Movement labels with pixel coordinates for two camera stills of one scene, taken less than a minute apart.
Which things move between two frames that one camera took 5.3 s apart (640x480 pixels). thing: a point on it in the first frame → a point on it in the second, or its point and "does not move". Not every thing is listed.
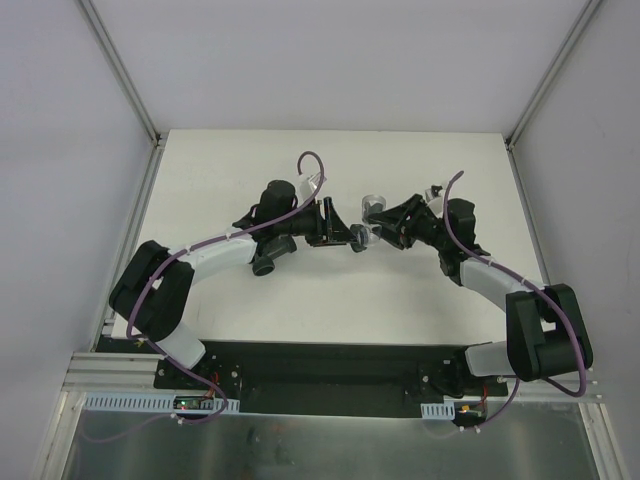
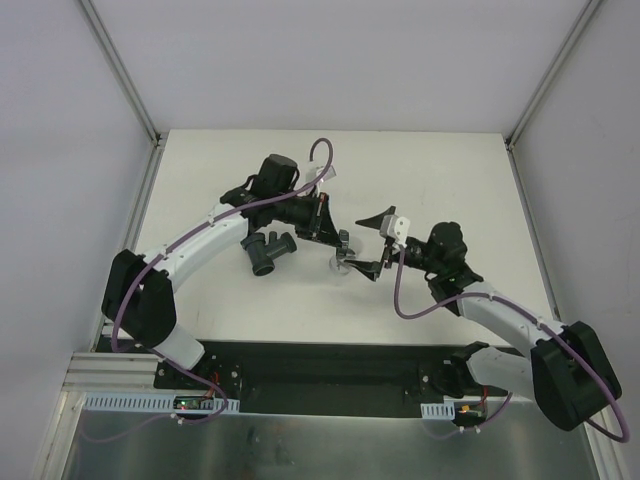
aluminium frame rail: x=115 y=372 does not move
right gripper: x=415 y=220 → x=390 y=252
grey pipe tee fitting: x=269 y=249 does not move
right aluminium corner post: x=520 y=126 does not move
